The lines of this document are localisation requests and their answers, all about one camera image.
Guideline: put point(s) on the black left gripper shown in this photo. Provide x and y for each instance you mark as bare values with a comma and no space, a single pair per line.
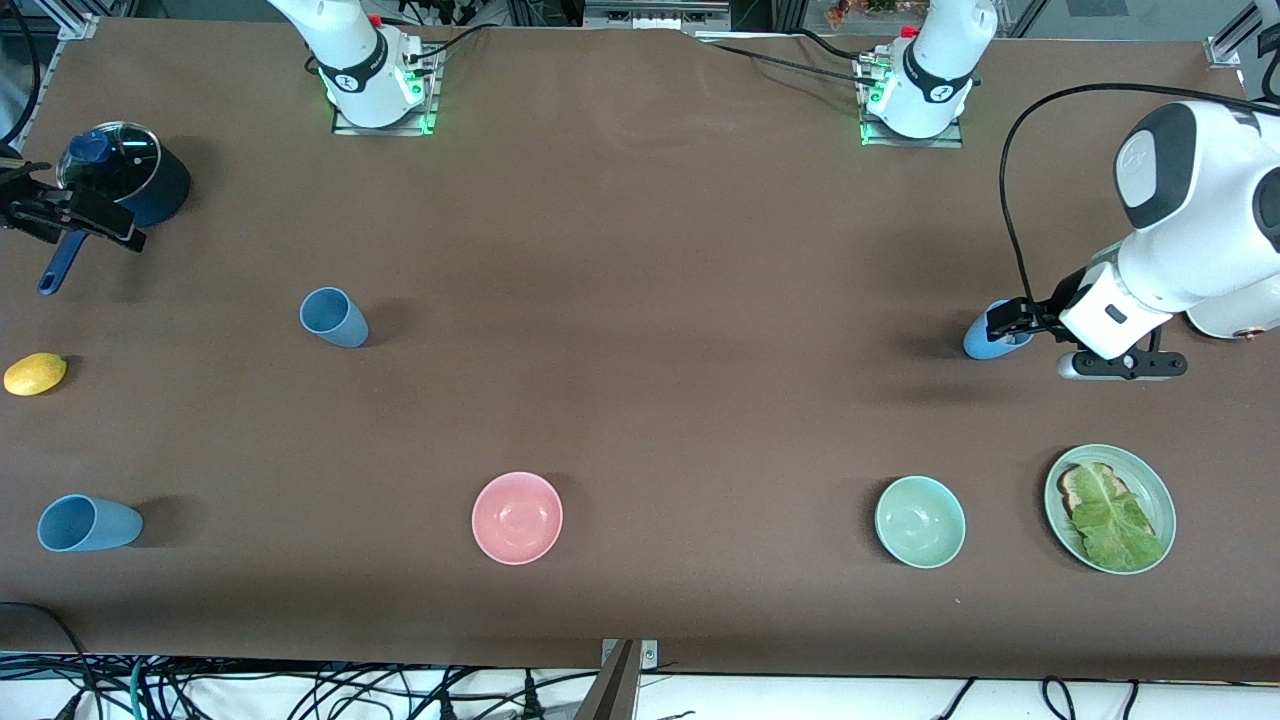
1056,307

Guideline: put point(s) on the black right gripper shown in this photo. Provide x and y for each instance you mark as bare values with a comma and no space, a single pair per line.
40,211

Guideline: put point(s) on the blue plastic cup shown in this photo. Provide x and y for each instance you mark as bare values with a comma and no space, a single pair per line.
985,348
340,322
100,525

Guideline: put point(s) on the glass lid with blue knob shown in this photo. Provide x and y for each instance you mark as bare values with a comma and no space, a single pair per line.
125,165

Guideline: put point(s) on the dark blue saucepan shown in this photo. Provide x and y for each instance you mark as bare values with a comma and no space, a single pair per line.
165,195

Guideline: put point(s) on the yellow lemon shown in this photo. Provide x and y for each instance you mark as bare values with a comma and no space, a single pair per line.
35,375

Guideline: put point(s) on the toast bread slice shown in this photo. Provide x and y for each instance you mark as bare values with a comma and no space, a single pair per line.
1072,490

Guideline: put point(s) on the white toaster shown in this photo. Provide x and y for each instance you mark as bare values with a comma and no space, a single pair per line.
1225,328

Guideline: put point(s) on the pale green plate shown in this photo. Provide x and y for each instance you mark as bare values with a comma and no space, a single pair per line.
1155,490

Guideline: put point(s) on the green lettuce leaf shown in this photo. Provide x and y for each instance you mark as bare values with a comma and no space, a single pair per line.
1115,525

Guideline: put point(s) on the pale green bowl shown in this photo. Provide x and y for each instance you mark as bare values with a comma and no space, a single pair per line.
920,522

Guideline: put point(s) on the orange and green plant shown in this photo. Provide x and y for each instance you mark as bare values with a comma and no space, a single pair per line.
850,12

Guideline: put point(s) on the silver metal box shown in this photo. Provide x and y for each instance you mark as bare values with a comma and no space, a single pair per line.
655,15

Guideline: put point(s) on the pink bowl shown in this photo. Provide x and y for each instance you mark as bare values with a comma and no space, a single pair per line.
517,518

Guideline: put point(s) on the aluminium frame profile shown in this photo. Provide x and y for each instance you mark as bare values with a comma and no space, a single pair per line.
1225,52
80,25

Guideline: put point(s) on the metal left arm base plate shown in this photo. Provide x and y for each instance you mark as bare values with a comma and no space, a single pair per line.
910,141

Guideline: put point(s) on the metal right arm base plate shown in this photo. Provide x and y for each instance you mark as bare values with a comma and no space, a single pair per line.
390,128

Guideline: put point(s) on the grey metal bracket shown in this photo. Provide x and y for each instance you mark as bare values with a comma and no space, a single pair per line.
650,655

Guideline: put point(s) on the dark mount bar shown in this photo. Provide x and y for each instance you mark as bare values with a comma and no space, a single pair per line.
612,695

